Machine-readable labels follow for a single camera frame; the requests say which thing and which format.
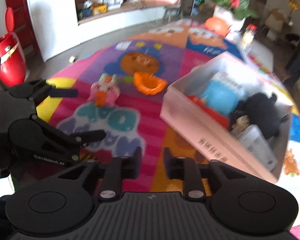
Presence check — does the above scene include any pink pig toy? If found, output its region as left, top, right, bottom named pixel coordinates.
left=87, top=73, right=120, bottom=107

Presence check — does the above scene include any red plastic figure toy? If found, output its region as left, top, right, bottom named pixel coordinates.
left=186, top=95, right=229, bottom=129

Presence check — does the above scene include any small doll figure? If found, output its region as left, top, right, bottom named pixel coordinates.
left=230, top=115, right=250, bottom=139

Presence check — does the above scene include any orange plastic bowl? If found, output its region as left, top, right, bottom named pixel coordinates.
left=133, top=72, right=167, bottom=95

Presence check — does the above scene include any black plush toy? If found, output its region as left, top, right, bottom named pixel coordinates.
left=236, top=93, right=288, bottom=140

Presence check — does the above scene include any red round bin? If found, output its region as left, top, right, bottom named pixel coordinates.
left=0, top=7, right=26, bottom=87

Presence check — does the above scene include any pink cardboard box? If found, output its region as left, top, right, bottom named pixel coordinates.
left=160, top=52, right=292, bottom=183

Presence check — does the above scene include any colourful play mat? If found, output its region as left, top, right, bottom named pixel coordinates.
left=34, top=17, right=300, bottom=240

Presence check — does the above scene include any white small box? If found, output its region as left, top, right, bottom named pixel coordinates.
left=238, top=125, right=277, bottom=171

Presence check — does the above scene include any white low table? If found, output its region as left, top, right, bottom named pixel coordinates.
left=225, top=32, right=274, bottom=74

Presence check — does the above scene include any red lid plastic jar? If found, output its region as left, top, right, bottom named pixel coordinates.
left=241, top=24, right=257, bottom=50

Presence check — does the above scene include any small wooden stool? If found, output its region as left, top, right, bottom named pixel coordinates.
left=163, top=5, right=183, bottom=23

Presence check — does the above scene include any pink orchid potted plant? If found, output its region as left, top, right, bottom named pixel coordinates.
left=211, top=0, right=258, bottom=32

